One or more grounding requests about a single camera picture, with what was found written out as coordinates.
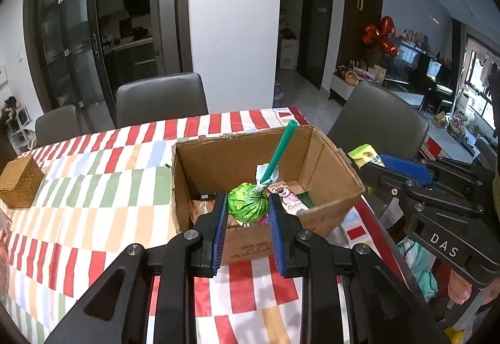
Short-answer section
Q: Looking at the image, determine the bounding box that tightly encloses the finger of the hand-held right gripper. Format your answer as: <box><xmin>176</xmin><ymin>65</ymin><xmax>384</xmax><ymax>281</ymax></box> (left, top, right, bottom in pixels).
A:
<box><xmin>378</xmin><ymin>152</ymin><xmax>499</xmax><ymax>205</ymax></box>
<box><xmin>358</xmin><ymin>163</ymin><xmax>486</xmax><ymax>220</ymax></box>

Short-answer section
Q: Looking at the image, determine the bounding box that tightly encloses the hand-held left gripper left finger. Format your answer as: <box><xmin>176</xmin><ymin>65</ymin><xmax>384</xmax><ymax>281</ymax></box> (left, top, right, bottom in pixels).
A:
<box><xmin>45</xmin><ymin>193</ymin><xmax>230</xmax><ymax>344</ymax></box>

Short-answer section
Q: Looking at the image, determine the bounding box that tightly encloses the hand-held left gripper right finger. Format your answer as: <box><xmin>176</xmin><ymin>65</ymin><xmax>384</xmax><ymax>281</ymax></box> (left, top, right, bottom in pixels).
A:
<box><xmin>268</xmin><ymin>193</ymin><xmax>438</xmax><ymax>344</ymax></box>

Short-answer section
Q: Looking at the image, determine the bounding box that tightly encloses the yellow green snack packet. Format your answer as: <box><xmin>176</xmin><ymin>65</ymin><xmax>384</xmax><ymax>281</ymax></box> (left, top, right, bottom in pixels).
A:
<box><xmin>347</xmin><ymin>144</ymin><xmax>385</xmax><ymax>169</ymax></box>

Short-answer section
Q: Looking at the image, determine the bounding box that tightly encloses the green lollipop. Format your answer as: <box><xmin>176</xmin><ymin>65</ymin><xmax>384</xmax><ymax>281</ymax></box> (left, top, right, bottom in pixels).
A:
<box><xmin>227</xmin><ymin>119</ymin><xmax>298</xmax><ymax>225</ymax></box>

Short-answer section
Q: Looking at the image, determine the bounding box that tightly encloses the brown cardboard box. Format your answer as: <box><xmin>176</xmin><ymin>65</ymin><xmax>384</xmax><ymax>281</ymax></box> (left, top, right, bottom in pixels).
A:
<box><xmin>172</xmin><ymin>126</ymin><xmax>366</xmax><ymax>266</ymax></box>

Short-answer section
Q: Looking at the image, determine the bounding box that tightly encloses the person's right hand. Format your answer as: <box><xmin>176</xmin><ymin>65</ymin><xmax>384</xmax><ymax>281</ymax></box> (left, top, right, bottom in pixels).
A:
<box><xmin>448</xmin><ymin>273</ymin><xmax>495</xmax><ymax>306</ymax></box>

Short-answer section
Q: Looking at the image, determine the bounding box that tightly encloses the teal cloth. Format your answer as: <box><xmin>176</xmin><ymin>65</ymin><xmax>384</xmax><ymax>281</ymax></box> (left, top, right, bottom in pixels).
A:
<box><xmin>396</xmin><ymin>236</ymin><xmax>438</xmax><ymax>301</ymax></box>

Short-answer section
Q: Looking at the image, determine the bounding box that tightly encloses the pink brown snack packet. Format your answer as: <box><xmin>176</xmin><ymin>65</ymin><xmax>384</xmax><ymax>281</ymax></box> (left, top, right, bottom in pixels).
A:
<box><xmin>267</xmin><ymin>180</ymin><xmax>313</xmax><ymax>215</ymax></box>

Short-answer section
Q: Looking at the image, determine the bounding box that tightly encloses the grey dining chair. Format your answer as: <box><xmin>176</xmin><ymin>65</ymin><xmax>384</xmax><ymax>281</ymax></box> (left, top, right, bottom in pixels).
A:
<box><xmin>35</xmin><ymin>105</ymin><xmax>83</xmax><ymax>147</ymax></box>
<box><xmin>116</xmin><ymin>72</ymin><xmax>209</xmax><ymax>129</ymax></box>
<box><xmin>326</xmin><ymin>81</ymin><xmax>429</xmax><ymax>161</ymax></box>

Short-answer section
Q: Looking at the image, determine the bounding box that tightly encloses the red foil balloon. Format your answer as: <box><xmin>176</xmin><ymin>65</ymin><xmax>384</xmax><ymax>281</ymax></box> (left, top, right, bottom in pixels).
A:
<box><xmin>361</xmin><ymin>16</ymin><xmax>399</xmax><ymax>57</ymax></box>

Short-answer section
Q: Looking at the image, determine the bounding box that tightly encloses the dark wooden double door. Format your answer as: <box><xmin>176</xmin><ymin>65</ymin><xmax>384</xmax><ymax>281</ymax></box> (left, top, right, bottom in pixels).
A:
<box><xmin>338</xmin><ymin>0</ymin><xmax>385</xmax><ymax>71</ymax></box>

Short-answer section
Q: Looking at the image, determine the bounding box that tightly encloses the woven wicker box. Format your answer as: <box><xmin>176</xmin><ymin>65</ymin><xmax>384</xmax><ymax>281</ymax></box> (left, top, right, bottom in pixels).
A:
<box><xmin>0</xmin><ymin>154</ymin><xmax>45</xmax><ymax>209</ymax></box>

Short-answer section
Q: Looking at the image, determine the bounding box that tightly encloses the small white shelf unit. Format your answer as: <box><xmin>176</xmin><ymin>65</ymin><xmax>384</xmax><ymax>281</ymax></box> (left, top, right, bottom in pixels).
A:
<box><xmin>0</xmin><ymin>96</ymin><xmax>32</xmax><ymax>153</ymax></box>

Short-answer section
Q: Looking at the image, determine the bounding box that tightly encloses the glass sliding door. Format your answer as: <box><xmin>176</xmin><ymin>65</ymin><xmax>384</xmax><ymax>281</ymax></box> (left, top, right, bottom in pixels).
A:
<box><xmin>23</xmin><ymin>0</ymin><xmax>194</xmax><ymax>126</ymax></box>

